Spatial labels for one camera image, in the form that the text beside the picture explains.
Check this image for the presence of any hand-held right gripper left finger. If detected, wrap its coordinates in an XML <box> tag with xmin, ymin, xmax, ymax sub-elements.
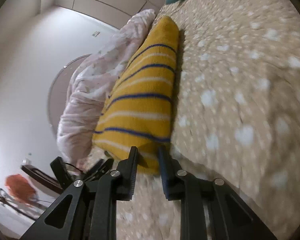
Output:
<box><xmin>20</xmin><ymin>146</ymin><xmax>139</xmax><ymax>240</ymax></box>

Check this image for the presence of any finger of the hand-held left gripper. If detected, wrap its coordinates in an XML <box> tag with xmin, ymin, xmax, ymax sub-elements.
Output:
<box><xmin>83</xmin><ymin>158</ymin><xmax>114</xmax><ymax>181</ymax></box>
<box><xmin>50</xmin><ymin>156</ymin><xmax>75</xmax><ymax>189</ymax></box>

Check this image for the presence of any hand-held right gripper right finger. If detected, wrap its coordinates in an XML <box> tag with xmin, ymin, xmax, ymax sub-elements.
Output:
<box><xmin>157</xmin><ymin>146</ymin><xmax>278</xmax><ymax>240</ymax></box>

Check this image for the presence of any yellow striped knit sweater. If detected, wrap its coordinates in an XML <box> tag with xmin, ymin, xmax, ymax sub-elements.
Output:
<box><xmin>92</xmin><ymin>16</ymin><xmax>180</xmax><ymax>175</ymax></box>

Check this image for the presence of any dark side table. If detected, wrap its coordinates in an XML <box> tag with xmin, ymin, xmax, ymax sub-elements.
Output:
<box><xmin>21</xmin><ymin>164</ymin><xmax>63</xmax><ymax>195</ymax></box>

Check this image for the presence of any orange garment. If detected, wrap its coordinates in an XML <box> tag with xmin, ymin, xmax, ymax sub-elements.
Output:
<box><xmin>4</xmin><ymin>173</ymin><xmax>38</xmax><ymax>207</ymax></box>

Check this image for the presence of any pink floral duvet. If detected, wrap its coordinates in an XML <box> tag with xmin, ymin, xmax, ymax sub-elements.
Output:
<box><xmin>56</xmin><ymin>9</ymin><xmax>157</xmax><ymax>168</ymax></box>

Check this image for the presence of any dark coat rack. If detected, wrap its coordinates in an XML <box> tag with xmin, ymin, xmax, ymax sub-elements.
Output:
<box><xmin>0</xmin><ymin>182</ymin><xmax>44</xmax><ymax>218</ymax></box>

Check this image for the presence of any beige dotted quilted blanket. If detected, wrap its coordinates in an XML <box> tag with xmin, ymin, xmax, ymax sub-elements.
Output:
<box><xmin>85</xmin><ymin>0</ymin><xmax>300</xmax><ymax>240</ymax></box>

